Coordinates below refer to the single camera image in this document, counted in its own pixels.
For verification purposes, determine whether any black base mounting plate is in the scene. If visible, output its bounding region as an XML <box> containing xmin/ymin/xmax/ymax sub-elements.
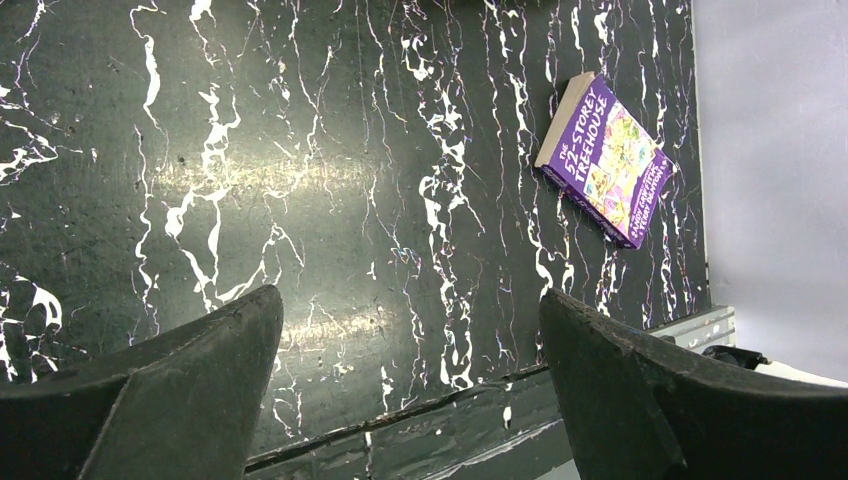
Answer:
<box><xmin>244</xmin><ymin>366</ymin><xmax>571</xmax><ymax>479</ymax></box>

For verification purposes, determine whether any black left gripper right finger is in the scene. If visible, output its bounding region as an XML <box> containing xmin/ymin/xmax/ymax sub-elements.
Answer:
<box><xmin>539</xmin><ymin>290</ymin><xmax>847</xmax><ymax>479</ymax></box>

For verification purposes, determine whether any aluminium rail frame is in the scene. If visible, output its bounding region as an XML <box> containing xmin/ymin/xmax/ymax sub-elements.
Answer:
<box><xmin>649</xmin><ymin>306</ymin><xmax>737</xmax><ymax>354</ymax></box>

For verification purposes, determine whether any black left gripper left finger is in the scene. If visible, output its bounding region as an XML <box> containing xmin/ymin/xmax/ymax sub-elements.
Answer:
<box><xmin>1</xmin><ymin>285</ymin><xmax>284</xmax><ymax>479</ymax></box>

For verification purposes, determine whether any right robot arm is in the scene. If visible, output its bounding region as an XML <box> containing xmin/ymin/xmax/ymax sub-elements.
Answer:
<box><xmin>702</xmin><ymin>345</ymin><xmax>847</xmax><ymax>388</ymax></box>

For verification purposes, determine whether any purple 52-storey treehouse book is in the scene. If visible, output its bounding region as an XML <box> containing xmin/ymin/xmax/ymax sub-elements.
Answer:
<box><xmin>534</xmin><ymin>72</ymin><xmax>674</xmax><ymax>249</ymax></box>

